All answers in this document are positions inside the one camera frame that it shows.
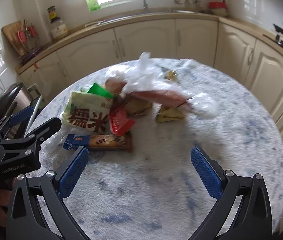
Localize steel faucet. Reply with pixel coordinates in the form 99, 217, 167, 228
129, 0, 150, 14

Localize steel trash can black lid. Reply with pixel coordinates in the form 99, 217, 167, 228
0, 82, 32, 140

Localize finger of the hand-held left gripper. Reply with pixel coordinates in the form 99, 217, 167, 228
0, 117, 62, 155
0, 106, 34, 141

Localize round table, blue-white cloth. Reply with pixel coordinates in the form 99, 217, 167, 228
28, 59, 283, 240

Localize white bowl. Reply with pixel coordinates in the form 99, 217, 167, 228
211, 8, 229, 18

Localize dark purple tray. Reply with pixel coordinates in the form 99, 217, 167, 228
19, 46, 43, 64

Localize red wire holder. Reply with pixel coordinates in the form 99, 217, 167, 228
18, 24, 37, 46

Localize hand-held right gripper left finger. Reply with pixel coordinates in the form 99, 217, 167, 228
6, 146, 89, 240

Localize thin clear plastic film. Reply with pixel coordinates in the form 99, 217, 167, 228
42, 127, 67, 153

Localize gold yellow wrapper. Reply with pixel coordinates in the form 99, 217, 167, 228
155, 105, 185, 123

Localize green dish soap bottle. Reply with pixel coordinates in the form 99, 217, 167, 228
87, 0, 100, 12

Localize yellow black small bottle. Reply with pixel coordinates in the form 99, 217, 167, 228
48, 6, 57, 22

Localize glass jar beige contents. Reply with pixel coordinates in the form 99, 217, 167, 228
50, 17, 69, 39

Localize red plastic container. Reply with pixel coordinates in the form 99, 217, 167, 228
208, 1, 228, 10

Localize beige kitchen countertop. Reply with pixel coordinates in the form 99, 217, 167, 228
15, 11, 283, 75

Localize small ginger piece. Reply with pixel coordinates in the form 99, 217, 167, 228
163, 69, 178, 80

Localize wooden cutting board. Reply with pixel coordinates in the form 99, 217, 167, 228
2, 20, 28, 57

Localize pale green snack packet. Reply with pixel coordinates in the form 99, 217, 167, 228
62, 82, 115, 133

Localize red foil wrapper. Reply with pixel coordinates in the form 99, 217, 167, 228
109, 104, 136, 136

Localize brown blue snack bar wrapper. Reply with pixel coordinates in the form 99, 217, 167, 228
64, 131, 133, 153

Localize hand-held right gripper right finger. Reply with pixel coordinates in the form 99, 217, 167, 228
190, 145, 273, 240

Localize clear plastic bag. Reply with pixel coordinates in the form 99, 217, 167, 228
105, 52, 218, 119

